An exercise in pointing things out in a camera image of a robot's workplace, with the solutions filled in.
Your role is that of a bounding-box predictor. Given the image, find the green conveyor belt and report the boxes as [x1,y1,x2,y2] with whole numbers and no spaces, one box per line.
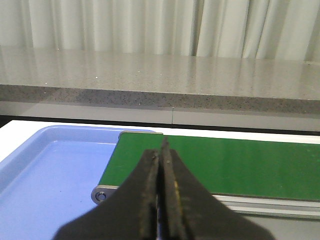
[97,132,320,202]

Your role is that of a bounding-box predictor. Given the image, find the blue plastic tray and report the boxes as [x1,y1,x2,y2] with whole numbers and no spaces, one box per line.
[0,125,148,240]

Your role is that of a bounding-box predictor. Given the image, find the aluminium conveyor frame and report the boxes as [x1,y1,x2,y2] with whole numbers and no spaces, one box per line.
[91,129,320,220]

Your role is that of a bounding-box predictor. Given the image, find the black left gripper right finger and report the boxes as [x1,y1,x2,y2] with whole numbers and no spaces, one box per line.
[160,137,274,240]

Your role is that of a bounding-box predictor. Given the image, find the grey speckled stone counter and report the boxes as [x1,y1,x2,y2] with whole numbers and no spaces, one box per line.
[0,46,320,132]

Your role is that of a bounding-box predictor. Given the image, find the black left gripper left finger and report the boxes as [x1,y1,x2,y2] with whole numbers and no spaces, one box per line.
[54,149,159,240]

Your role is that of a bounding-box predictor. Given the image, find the white pleated curtain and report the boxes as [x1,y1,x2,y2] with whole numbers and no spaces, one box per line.
[0,0,320,62]

